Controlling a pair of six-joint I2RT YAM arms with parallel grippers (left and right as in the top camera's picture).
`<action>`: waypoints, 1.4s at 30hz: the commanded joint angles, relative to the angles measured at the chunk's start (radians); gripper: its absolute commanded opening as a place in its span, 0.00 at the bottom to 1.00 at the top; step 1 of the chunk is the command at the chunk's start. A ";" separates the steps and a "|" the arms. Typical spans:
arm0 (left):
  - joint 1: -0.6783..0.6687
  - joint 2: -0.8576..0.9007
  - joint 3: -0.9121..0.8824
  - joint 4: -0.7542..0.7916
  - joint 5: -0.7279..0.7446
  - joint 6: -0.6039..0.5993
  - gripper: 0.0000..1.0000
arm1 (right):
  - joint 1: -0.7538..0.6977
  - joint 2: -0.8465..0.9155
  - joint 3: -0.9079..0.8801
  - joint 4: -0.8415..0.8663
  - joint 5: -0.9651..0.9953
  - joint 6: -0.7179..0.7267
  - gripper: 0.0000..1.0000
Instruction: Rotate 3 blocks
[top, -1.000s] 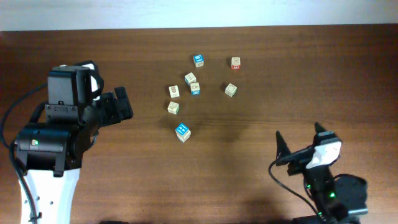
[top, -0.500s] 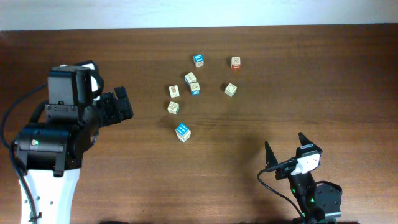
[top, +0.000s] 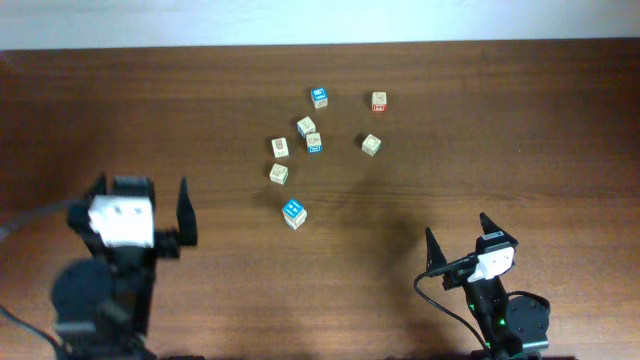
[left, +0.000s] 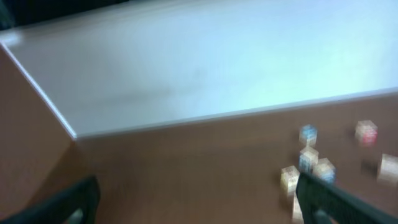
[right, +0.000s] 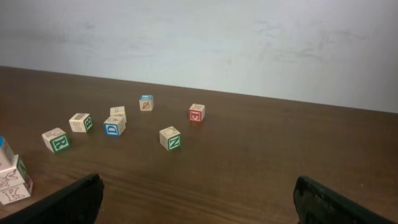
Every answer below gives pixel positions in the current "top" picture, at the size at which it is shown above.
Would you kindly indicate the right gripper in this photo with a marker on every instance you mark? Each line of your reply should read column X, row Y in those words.
column 459, row 278

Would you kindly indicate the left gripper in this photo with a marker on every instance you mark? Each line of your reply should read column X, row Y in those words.
column 165, row 239

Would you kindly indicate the red top wooden block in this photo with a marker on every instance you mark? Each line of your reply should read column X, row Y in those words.
column 295, row 222

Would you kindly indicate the blue number two block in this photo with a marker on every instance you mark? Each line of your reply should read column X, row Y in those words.
column 293, row 209

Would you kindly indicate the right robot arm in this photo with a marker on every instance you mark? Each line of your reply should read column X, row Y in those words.
column 511, row 325

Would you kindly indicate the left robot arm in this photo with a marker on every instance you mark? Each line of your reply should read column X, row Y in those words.
column 103, row 303

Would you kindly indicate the circle picture wooden block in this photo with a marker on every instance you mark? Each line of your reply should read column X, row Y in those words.
column 371, row 144

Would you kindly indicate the green edged wooden block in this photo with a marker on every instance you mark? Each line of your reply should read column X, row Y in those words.
column 278, row 174

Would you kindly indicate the owl picture wooden block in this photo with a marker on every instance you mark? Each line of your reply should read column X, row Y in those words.
column 280, row 147

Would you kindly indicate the red side wooden block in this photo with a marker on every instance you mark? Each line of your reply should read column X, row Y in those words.
column 379, row 101

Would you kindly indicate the hand picture blue block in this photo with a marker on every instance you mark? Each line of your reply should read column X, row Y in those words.
column 313, row 143

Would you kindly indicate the blue side tilted block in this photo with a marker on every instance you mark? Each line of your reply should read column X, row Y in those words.
column 305, row 126

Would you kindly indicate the blue top wooden block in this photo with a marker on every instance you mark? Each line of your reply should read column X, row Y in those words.
column 319, row 97

